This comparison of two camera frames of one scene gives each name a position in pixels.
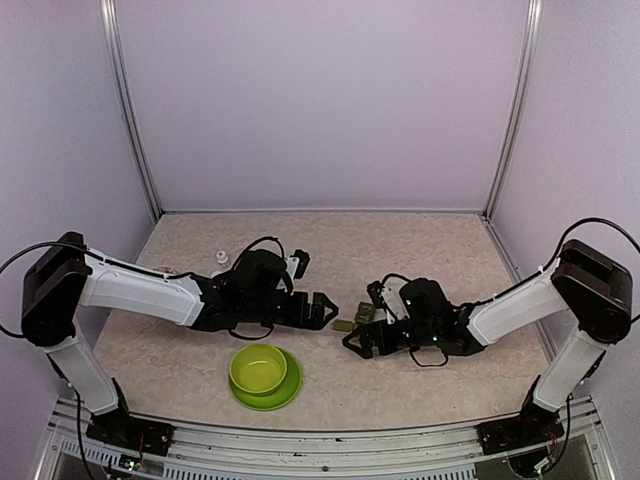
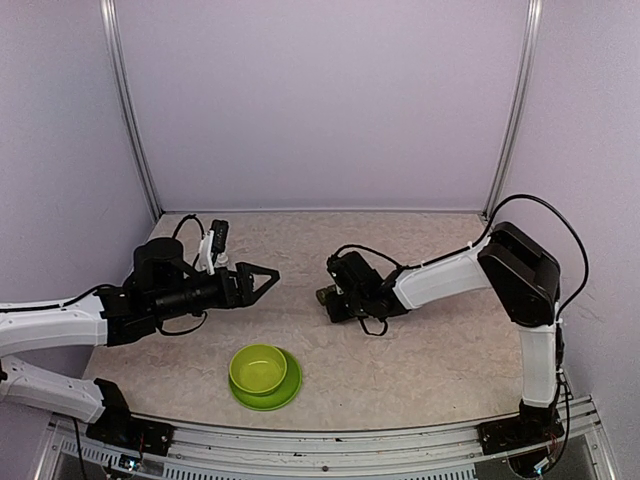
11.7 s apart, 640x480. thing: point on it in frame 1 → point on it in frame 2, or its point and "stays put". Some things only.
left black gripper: [300, 320] → [243, 295]
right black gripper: [367, 341] → [336, 314]
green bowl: [257, 369] stays put
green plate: [281, 398] stays put
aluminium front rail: [575, 451] stays put
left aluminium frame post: [109, 23] stays put
